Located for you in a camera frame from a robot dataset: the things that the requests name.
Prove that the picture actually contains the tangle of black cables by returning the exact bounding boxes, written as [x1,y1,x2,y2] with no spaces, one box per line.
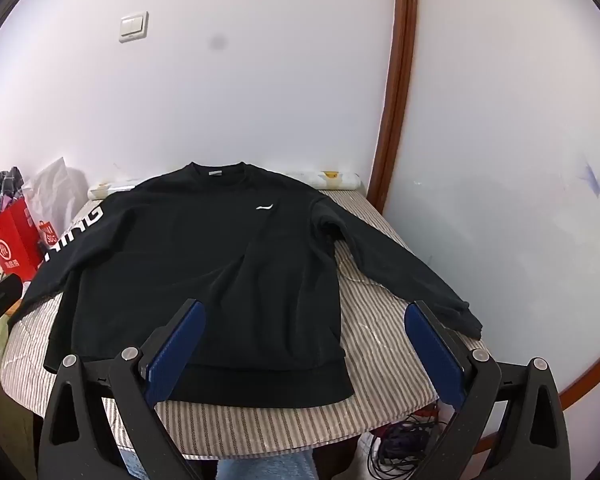
[375,405,451,480]

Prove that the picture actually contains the black sweatshirt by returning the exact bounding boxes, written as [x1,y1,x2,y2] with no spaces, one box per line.
[7,161,483,406]

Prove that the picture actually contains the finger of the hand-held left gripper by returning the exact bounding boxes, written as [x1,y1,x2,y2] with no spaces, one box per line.
[0,274,23,367]

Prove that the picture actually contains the white plastic bag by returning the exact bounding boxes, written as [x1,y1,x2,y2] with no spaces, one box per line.
[22,157,88,241]

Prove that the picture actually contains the small red paper bag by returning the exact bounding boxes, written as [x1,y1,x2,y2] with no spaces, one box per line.
[39,220,62,257]

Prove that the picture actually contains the rolled white printed mat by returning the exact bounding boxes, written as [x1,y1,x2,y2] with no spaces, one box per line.
[87,169,363,200]

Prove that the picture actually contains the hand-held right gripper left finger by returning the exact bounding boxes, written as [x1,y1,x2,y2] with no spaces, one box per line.
[37,299,206,480]

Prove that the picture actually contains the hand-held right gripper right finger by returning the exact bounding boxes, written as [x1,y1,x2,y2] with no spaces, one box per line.
[402,300,573,480]

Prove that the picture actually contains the brown wooden door frame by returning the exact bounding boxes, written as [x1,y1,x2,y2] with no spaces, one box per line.
[367,0,600,453]

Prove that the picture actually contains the plaid cloth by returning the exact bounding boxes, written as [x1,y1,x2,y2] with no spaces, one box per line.
[0,166,26,221]

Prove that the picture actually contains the white wall light switch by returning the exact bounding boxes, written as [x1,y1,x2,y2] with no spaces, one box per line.
[118,11,149,43]

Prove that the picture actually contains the striped quilted mattress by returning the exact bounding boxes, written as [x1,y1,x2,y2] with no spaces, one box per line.
[0,187,486,461]

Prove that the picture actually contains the white door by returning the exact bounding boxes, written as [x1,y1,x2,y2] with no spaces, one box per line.
[380,0,600,411]

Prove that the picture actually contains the person's blue jeans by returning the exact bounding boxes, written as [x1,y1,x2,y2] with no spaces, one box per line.
[117,447,318,480]

